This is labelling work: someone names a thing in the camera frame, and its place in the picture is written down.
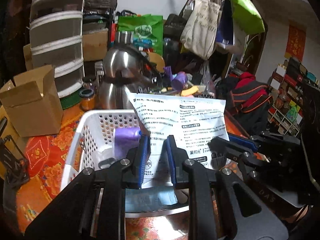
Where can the closed cardboard box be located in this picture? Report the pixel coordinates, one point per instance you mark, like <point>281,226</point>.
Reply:
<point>95,45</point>

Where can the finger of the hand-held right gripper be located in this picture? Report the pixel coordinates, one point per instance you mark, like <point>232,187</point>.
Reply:
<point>230,152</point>
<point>243,141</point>

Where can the red floral tablecloth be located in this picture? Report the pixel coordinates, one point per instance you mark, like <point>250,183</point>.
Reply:
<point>45,160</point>

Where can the tall glass jar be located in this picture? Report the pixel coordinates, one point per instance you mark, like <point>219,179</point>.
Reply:
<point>99,70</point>

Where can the bright green bag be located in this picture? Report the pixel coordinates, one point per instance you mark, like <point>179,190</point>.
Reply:
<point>245,10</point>

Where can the orange jar with blue lid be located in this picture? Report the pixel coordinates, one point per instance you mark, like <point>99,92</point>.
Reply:
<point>87,102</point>

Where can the dark jar with black lid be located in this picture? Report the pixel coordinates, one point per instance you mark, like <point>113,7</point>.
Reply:
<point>89,83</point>

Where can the stainless steel kettle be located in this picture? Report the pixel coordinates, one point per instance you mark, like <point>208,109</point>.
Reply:
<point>117,80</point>

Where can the shelf of boxes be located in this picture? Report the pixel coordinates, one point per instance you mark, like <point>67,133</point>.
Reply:
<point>287,100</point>

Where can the red wall poster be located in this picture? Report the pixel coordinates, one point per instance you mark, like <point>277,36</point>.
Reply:
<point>295,42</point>

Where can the red black backpack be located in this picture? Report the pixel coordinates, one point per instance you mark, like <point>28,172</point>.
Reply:
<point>250,97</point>

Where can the green plastic basket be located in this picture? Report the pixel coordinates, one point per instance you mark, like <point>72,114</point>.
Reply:
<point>71,100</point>

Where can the black phone holder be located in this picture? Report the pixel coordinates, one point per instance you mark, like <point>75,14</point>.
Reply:
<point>12,165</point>

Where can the light blue packet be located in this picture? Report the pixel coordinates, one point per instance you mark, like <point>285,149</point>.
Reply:
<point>150,200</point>

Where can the translucent plastic drawer tower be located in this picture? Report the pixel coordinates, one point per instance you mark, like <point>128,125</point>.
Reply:
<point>57,40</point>

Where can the yellow oblong item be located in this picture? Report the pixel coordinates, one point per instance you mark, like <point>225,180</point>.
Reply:
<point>190,91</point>

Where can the purple soft packet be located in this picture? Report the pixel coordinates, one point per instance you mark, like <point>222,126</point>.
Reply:
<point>125,140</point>

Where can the large water bottle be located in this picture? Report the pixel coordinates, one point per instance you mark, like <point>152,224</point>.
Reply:
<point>171,46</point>

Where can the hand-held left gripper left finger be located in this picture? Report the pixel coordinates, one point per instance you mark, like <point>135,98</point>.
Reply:
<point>143,160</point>

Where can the dark blue bag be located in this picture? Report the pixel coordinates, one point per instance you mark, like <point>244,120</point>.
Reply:
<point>226,27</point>

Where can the green shopping bag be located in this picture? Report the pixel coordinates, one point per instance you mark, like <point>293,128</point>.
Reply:
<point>147,30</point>

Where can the purple cup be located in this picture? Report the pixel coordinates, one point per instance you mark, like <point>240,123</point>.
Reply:
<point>179,81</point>

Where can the beige canvas tote bag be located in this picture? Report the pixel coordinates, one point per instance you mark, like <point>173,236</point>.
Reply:
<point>200,27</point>

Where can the white printed packet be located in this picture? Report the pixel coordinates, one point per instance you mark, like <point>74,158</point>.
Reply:
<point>180,120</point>

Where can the white perforated plastic basket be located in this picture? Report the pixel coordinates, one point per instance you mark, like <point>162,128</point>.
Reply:
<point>87,135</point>

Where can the open cardboard box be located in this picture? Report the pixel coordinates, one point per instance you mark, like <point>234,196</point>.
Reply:
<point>32,110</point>

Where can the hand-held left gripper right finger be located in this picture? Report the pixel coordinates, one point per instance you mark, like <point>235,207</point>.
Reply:
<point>172,162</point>

